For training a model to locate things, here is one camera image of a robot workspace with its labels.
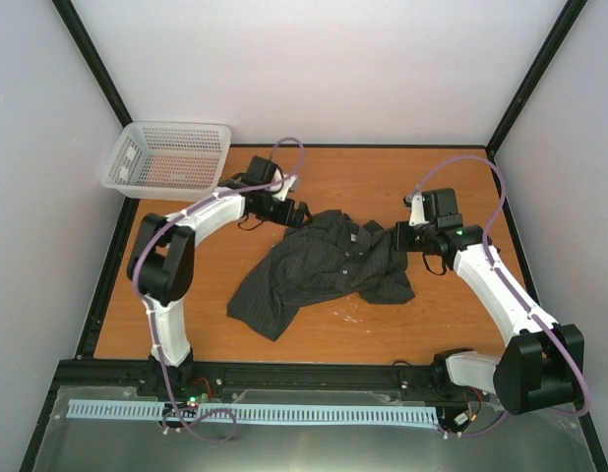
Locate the dark grey pinstriped shirt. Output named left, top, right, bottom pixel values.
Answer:
left=226, top=210, right=415, bottom=341

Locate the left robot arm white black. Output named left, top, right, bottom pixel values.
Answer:
left=127, top=156, right=309, bottom=396

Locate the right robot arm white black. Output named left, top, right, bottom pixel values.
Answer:
left=395, top=188, right=591, bottom=415

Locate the white perforated plastic basket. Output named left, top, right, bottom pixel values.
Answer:
left=99, top=121, right=231, bottom=202

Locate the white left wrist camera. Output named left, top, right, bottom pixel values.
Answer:
left=271, top=175, right=300, bottom=202

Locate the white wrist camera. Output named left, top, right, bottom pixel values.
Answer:
left=403, top=192, right=427, bottom=227
left=271, top=175, right=300, bottom=202

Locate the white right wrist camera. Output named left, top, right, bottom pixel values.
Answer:
left=403, top=192, right=427, bottom=227

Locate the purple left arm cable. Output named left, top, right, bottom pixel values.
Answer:
left=134, top=136, right=305, bottom=442

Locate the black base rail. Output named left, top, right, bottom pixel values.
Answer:
left=52, top=359, right=453, bottom=402

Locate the light blue slotted cable duct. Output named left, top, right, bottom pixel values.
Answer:
left=65, top=399, right=438, bottom=429

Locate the black right frame post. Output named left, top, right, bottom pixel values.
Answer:
left=485, top=0, right=587, bottom=159

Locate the black frame post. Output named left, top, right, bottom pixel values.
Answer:
left=485, top=0, right=587, bottom=159
left=51, top=0, right=133, bottom=127

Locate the black left frame post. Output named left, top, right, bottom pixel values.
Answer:
left=51, top=0, right=133, bottom=127

